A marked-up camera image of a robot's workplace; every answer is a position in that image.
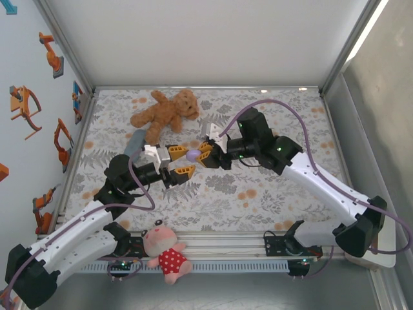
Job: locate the purple earbud charging case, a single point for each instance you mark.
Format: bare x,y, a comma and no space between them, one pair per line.
193,156

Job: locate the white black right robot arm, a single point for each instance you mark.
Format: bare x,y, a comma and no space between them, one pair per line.
322,184

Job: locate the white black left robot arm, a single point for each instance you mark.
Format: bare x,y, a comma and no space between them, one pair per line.
74,226

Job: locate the grey blue glasses case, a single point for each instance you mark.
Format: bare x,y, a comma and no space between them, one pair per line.
134,143

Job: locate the brown teddy bear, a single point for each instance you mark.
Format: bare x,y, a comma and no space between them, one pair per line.
167,109

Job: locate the floral patterned table mat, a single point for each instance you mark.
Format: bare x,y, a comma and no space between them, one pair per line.
258,206

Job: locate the pink plush pig toy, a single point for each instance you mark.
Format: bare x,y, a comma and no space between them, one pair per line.
171,258

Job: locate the small circuit board green light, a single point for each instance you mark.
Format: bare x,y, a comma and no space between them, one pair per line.
122,264
305,261

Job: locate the white tissue box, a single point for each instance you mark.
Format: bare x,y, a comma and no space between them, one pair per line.
384,261

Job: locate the aluminium side frame rail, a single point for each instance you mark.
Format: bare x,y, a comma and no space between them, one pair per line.
77,151
338,135

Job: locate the thin aluminium frame rail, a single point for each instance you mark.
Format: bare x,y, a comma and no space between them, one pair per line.
206,87

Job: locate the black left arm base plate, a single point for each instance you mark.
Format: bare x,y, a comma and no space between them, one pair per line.
135,242

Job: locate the blue conveyor wall sticker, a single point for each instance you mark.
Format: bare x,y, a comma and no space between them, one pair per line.
76,101

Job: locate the wide aluminium frame rail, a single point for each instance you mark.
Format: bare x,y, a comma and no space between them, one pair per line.
226,245

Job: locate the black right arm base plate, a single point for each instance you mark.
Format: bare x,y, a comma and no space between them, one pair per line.
274,245

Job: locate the orange gripper claw wall sticker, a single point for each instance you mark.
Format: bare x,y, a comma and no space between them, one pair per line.
24,106

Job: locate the orange block wall sticker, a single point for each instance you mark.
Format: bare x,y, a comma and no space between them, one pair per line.
3,172

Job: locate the aluminium frame post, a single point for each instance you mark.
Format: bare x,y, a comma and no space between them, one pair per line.
351,45
64,45

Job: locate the blue machine wall sticker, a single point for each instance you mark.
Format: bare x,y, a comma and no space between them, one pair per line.
11,8

